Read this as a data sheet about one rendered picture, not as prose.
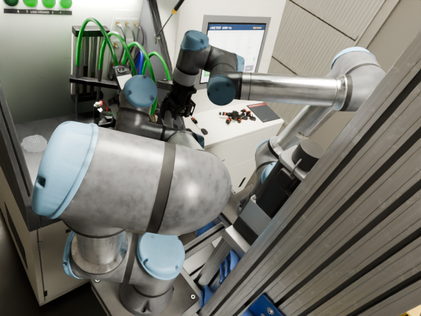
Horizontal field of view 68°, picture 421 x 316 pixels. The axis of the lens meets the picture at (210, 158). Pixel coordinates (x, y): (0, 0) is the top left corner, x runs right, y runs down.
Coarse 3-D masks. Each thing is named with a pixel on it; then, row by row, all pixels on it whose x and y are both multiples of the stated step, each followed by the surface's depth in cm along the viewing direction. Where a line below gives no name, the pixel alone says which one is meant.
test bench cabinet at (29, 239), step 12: (0, 168) 130; (0, 180) 143; (0, 192) 161; (12, 204) 132; (12, 216) 146; (12, 228) 159; (24, 228) 120; (24, 240) 131; (36, 240) 119; (24, 252) 144; (36, 252) 124; (24, 264) 162; (36, 264) 130; (36, 276) 137; (36, 288) 147; (72, 288) 169; (48, 300) 161
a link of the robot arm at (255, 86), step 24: (216, 72) 82; (240, 72) 82; (360, 72) 81; (384, 72) 82; (216, 96) 80; (240, 96) 82; (264, 96) 81; (288, 96) 80; (312, 96) 80; (336, 96) 79; (360, 96) 78
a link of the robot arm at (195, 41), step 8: (192, 32) 88; (200, 32) 90; (184, 40) 88; (192, 40) 86; (200, 40) 87; (208, 40) 88; (184, 48) 88; (192, 48) 87; (200, 48) 87; (208, 48) 89; (184, 56) 89; (192, 56) 89; (200, 56) 89; (176, 64) 94; (184, 64) 91; (192, 64) 90; (200, 64) 90; (184, 72) 92; (192, 72) 93
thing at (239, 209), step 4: (244, 196) 117; (248, 196) 114; (240, 200) 118; (244, 200) 115; (248, 200) 112; (240, 204) 117; (244, 204) 113; (236, 208) 118; (240, 208) 115; (236, 212) 117; (240, 212) 114
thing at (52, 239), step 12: (48, 228) 118; (60, 228) 123; (48, 240) 123; (60, 240) 128; (48, 252) 129; (60, 252) 135; (48, 264) 136; (60, 264) 142; (48, 276) 144; (60, 276) 151; (72, 276) 158; (48, 288) 152; (60, 288) 160
